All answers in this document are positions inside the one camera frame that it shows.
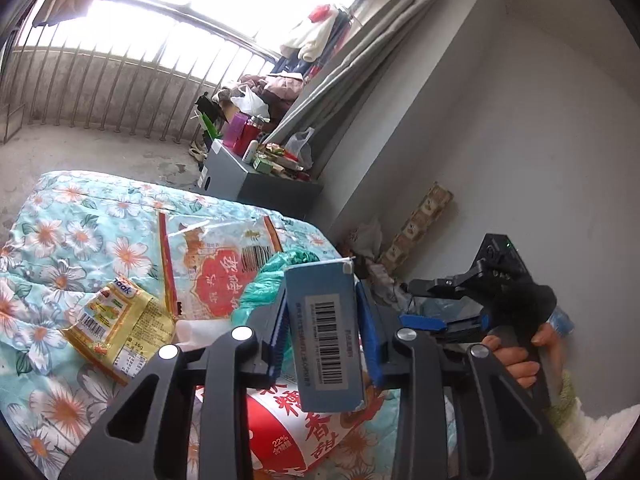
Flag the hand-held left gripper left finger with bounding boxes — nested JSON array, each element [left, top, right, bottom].
[[57, 282, 291, 480]]

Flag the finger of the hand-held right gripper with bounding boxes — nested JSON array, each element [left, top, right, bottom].
[[407, 272, 481, 302], [399, 312, 490, 343]]

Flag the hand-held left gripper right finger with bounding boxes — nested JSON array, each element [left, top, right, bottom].
[[355, 280, 587, 480]]

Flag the small blue white carton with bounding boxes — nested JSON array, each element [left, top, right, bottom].
[[284, 257, 369, 413]]

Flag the red white snack bag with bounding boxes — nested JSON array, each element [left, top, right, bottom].
[[192, 377, 397, 479]]

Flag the person's right forearm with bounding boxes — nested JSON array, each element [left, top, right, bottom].
[[544, 370, 640, 477]]

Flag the person's right hand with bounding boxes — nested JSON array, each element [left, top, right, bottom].
[[481, 321, 565, 390]]

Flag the green plastic bag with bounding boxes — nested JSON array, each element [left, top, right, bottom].
[[231, 249, 322, 332]]

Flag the patterned cardboard strip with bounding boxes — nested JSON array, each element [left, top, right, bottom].
[[376, 182, 454, 267]]

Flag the clear plastic bottle blue label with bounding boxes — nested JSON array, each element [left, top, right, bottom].
[[549, 307, 575, 336]]

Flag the clear plastic bag red print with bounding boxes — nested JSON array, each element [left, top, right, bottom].
[[156, 210, 290, 322]]

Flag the white plastic bag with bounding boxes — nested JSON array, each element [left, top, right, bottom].
[[344, 219, 384, 262], [284, 127, 316, 171], [231, 85, 272, 124]]

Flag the grey cabinet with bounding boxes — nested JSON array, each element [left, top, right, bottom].
[[200, 139, 324, 222]]

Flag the yellow snack packet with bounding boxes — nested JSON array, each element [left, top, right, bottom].
[[60, 280, 177, 387]]

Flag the pile of snack boxes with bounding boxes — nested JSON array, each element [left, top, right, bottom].
[[251, 142, 312, 182]]

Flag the red box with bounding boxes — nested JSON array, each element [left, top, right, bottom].
[[235, 122, 262, 159]]

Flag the floral blanket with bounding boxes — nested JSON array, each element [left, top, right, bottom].
[[0, 170, 453, 480]]

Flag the pile of clothes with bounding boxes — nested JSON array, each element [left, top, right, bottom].
[[214, 72, 307, 122]]

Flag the grey curtain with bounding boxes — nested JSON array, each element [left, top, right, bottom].
[[260, 0, 482, 162]]

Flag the white hanging garment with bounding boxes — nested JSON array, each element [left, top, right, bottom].
[[279, 14, 342, 62]]

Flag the metal window railing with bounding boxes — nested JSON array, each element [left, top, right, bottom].
[[0, 42, 275, 145]]

